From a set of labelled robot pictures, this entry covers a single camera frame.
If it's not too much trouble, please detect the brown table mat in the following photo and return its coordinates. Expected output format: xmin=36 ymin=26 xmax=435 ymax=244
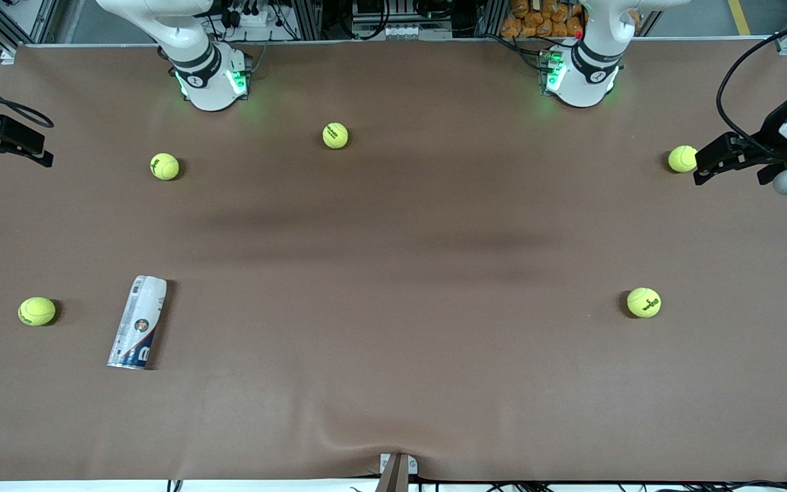
xmin=0 ymin=39 xmax=787 ymax=482

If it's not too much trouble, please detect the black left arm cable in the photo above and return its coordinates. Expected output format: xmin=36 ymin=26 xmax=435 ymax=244
xmin=716 ymin=17 xmax=787 ymax=146

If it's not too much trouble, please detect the yellow tennis ball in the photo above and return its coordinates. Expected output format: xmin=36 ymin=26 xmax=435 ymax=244
xmin=150 ymin=153 xmax=180 ymax=181
xmin=322 ymin=122 xmax=350 ymax=150
xmin=626 ymin=287 xmax=662 ymax=318
xmin=668 ymin=145 xmax=698 ymax=173
xmin=18 ymin=297 xmax=57 ymax=327

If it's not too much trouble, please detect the white blue tennis ball can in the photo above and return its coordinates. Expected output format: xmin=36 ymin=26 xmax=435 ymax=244
xmin=107 ymin=275 xmax=167 ymax=370

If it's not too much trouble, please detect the white terminal block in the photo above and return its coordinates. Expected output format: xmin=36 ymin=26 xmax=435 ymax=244
xmin=353 ymin=22 xmax=453 ymax=40

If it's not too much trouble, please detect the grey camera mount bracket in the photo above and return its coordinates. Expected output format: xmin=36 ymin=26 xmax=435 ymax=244
xmin=374 ymin=452 xmax=419 ymax=492

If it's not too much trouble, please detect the white power strip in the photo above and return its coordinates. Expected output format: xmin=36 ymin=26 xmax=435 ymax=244
xmin=228 ymin=7 xmax=279 ymax=29

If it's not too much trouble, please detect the orange netted bag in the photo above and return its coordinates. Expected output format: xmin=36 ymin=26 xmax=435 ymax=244
xmin=501 ymin=0 xmax=585 ymax=39

